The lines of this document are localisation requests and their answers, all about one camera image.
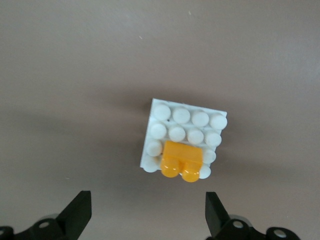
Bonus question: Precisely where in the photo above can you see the yellow two-stud block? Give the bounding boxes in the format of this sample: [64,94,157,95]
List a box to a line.
[159,140,203,184]

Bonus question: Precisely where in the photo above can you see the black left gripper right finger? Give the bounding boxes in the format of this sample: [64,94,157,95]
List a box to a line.
[204,191,300,240]

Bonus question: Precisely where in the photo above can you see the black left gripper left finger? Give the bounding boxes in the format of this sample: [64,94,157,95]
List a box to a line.
[0,190,93,240]

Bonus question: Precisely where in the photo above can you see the white studded base plate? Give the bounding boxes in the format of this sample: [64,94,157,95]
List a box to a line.
[139,97,229,180]

